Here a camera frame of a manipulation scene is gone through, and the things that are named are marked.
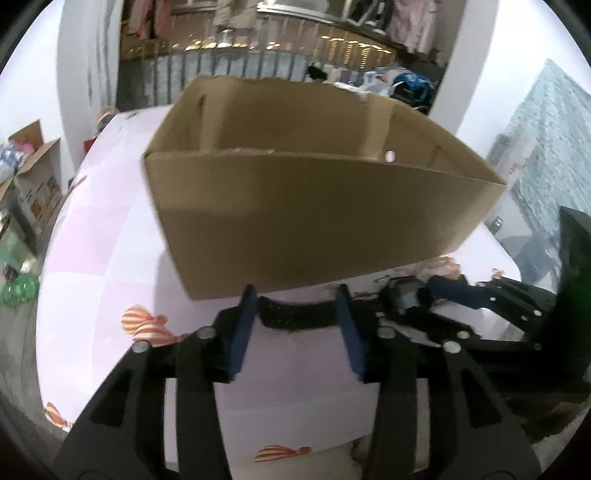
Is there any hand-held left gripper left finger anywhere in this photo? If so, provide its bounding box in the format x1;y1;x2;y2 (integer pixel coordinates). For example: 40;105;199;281
53;284;257;480

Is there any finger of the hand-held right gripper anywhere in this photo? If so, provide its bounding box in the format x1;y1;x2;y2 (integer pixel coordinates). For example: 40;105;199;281
427;275;557;324
406;318;544;354

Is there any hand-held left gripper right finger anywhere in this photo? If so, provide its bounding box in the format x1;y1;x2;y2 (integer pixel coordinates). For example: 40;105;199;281
336;284;541;480

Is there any black wrist watch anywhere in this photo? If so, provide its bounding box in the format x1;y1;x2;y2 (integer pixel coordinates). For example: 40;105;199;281
256;274;435;333

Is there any large brown cardboard box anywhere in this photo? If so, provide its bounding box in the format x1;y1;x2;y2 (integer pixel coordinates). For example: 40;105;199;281
141;75;509;301

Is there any pink printed tablecloth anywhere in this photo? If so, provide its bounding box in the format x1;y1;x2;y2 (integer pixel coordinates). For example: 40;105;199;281
34;108;555;480

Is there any teal patterned curtain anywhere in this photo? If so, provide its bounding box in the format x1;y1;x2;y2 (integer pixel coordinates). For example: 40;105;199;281
487;59;591;241

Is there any wheelchair with blue bag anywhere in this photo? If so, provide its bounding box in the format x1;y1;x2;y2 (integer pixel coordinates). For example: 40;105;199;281
392;71;438;112

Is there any white plastic bag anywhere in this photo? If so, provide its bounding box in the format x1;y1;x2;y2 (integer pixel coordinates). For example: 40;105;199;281
362;71;393;94

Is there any green plastic bottle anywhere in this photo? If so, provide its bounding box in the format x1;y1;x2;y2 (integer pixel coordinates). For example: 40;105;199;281
0;272;40;309

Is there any open cardboard box with clothes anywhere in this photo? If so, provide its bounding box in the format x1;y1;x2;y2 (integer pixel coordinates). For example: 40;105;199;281
0;120;63;232

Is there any hanging pale pink garment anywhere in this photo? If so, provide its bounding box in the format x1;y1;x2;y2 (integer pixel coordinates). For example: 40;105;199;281
388;0;438;52

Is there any metal balcony railing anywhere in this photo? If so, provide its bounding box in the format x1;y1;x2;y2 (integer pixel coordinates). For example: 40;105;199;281
152;39;402;107

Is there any hanging beige coat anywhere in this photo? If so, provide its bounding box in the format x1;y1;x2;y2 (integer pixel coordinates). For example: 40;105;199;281
212;0;259;28

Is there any hanging pink red garment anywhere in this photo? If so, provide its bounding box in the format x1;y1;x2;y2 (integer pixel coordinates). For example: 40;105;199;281
126;0;172;38

